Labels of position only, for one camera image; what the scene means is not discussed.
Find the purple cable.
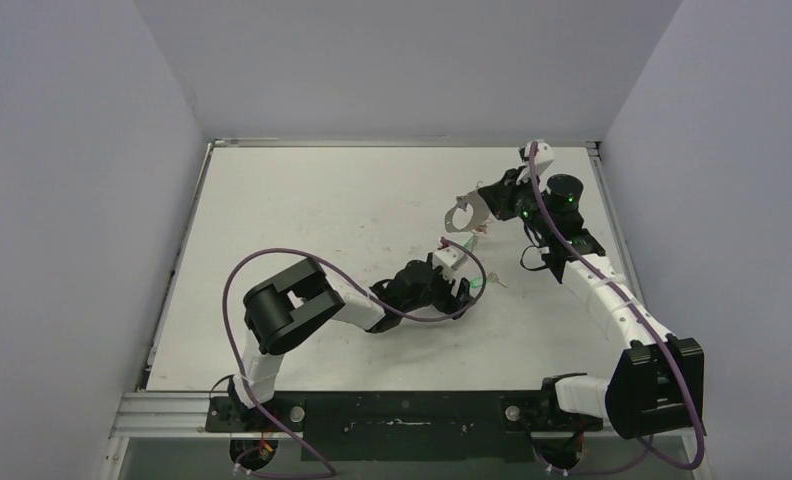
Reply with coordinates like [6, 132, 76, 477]
[527, 140, 707, 472]
[221, 239, 489, 478]

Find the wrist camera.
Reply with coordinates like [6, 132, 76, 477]
[431, 242, 469, 276]
[516, 139, 555, 184]

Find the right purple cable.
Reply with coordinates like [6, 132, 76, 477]
[527, 140, 707, 472]

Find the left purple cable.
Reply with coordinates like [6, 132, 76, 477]
[221, 239, 489, 478]

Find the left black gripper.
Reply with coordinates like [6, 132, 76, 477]
[401, 265, 475, 318]

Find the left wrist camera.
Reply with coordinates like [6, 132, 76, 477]
[431, 242, 469, 276]

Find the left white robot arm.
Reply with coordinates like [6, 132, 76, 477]
[229, 258, 475, 431]

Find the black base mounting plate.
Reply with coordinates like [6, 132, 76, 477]
[204, 390, 604, 463]

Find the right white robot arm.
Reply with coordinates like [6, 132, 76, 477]
[477, 167, 705, 439]

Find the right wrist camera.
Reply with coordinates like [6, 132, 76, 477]
[516, 139, 555, 184]

